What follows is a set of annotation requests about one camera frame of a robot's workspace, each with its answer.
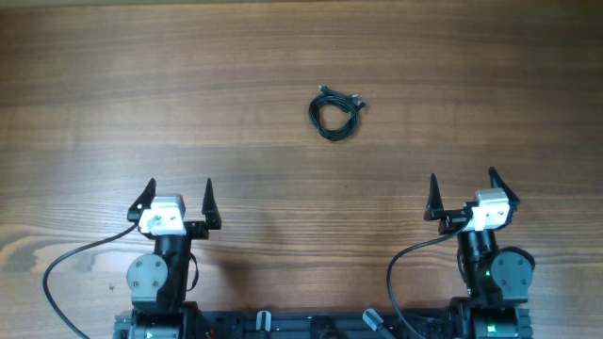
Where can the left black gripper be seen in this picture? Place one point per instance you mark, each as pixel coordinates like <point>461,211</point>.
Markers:
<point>198,229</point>

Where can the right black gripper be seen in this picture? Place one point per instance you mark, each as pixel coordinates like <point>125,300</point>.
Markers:
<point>452,217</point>

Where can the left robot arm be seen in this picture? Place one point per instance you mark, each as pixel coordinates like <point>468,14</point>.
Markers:
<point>158,281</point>

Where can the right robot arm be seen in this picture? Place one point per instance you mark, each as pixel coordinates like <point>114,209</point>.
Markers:
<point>497,279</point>

